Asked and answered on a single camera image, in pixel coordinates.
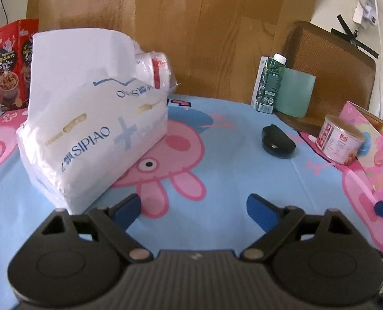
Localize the cartoon pig tablecloth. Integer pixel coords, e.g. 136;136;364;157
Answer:
0;96;376;309

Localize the white pink tin can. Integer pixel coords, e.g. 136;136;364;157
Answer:
316;115;365;165

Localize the pink cookie tin box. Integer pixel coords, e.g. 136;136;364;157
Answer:
339;100;383;262

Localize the teal plastic cup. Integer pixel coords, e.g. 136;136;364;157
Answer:
275;68;316;118

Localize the wood grain board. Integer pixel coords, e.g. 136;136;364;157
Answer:
27;0;317;103

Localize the brown woven chair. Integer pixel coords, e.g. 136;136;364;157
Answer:
277;21;376;136

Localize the red cereal box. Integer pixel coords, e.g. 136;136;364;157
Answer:
0;19;39;111

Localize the clear plastic cup stack bag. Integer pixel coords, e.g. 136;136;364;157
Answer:
134;41;178;95

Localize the white tissue pack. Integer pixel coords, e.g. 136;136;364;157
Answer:
17;28;168;214

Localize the white power strip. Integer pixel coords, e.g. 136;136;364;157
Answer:
353;0;379;27

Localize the black oval case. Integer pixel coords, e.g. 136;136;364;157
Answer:
262;125;296;159

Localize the green drink carton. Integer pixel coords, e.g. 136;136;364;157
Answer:
251;53;287;114

